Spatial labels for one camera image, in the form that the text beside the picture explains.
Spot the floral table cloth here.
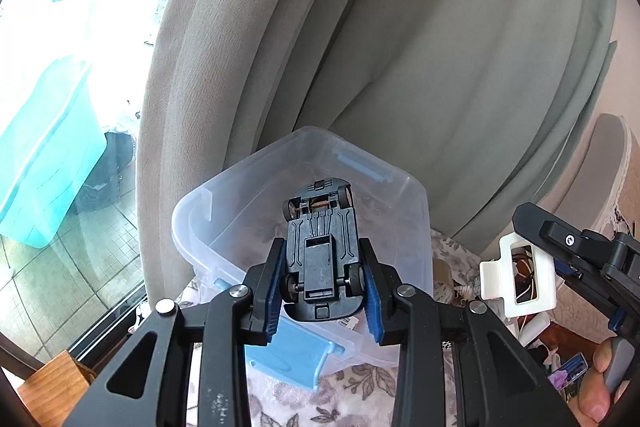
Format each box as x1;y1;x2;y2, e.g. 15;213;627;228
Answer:
177;230;480;426

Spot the black toy car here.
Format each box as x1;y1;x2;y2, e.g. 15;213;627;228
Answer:
281;178;366;323

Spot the wooden furniture corner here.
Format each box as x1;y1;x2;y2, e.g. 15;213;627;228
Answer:
17;351;96;427

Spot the teal plastic tub outside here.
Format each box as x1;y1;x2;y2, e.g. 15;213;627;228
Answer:
1;56;106;248

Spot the person's right hand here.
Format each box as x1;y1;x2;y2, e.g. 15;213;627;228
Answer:
570;339;629;427

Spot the grey green curtain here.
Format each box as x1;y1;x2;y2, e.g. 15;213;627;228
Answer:
137;0;617;300

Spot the clear plastic storage bin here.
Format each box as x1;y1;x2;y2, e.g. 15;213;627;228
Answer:
170;124;434;391

